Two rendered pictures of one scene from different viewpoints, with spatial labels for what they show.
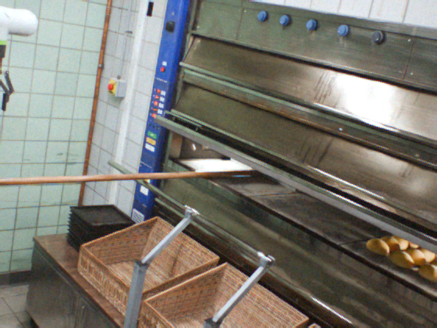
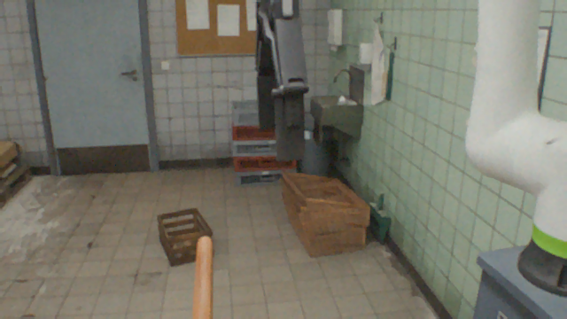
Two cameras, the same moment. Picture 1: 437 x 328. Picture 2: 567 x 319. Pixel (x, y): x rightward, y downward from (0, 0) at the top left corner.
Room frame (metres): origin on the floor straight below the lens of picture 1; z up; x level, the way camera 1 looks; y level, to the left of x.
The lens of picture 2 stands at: (2.48, 0.53, 1.61)
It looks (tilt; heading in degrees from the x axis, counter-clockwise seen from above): 18 degrees down; 124
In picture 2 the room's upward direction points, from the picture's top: straight up
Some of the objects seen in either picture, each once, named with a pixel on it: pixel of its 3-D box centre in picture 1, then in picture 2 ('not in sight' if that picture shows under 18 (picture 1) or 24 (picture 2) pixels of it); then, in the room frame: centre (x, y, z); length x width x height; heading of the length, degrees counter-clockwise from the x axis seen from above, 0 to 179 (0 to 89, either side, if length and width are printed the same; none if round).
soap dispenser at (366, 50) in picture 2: not in sight; (366, 57); (1.05, 3.72, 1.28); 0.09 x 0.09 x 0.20; 43
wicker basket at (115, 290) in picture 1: (147, 264); not in sight; (2.65, 0.26, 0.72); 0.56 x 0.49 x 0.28; 44
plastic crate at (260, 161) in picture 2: not in sight; (263, 156); (-0.07, 3.89, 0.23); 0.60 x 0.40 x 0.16; 43
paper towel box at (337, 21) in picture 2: not in sight; (336, 30); (0.46, 4.34, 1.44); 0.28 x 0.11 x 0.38; 133
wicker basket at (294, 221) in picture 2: not in sight; (321, 220); (1.02, 3.15, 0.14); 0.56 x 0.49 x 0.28; 139
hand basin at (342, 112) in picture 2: not in sight; (334, 120); (0.71, 3.89, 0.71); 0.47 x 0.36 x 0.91; 133
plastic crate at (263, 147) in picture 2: not in sight; (262, 142); (-0.08, 3.89, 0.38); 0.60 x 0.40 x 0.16; 41
